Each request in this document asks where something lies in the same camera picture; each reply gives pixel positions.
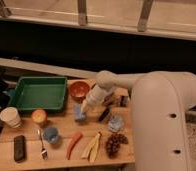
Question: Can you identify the orange carrot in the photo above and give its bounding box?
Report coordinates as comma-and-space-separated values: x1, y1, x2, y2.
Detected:
66, 132, 83, 160

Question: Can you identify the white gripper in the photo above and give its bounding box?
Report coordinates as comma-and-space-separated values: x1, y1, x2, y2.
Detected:
80, 85, 108, 113

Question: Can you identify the orange bowl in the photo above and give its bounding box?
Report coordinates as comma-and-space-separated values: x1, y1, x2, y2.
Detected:
69, 81, 90, 101

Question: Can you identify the yellow banana peel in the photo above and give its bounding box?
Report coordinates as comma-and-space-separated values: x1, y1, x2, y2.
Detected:
81, 132, 101, 162

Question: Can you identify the black marker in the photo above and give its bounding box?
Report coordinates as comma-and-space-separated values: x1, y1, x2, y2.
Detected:
98, 107, 110, 122

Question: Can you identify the white paper cup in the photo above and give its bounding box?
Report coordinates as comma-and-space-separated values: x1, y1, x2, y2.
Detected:
0, 107, 22, 128

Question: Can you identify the blue small cup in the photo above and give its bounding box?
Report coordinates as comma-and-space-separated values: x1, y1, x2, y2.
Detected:
43, 127, 59, 144

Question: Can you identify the black rectangular remote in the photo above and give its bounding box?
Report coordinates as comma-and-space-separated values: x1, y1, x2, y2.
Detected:
14, 135, 26, 162

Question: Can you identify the crumpled blue-white cloth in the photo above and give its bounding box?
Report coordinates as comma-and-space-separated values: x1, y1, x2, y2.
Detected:
108, 115, 124, 133

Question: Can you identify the dark grape bunch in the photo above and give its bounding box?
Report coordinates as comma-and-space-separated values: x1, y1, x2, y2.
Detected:
105, 133, 128, 158

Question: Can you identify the silver fork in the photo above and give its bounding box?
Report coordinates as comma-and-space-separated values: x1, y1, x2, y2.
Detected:
37, 129, 48, 160

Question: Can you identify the blue sponge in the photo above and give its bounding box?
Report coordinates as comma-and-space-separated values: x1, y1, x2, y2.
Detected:
74, 104, 86, 122

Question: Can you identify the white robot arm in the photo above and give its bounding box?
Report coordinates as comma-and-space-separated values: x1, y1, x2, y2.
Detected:
81, 71, 196, 171

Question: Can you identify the red yellow apple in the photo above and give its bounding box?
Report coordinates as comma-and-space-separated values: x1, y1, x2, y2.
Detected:
31, 109, 47, 125

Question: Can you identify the green plastic tray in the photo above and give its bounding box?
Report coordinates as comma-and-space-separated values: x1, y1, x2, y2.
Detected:
8, 76, 67, 113

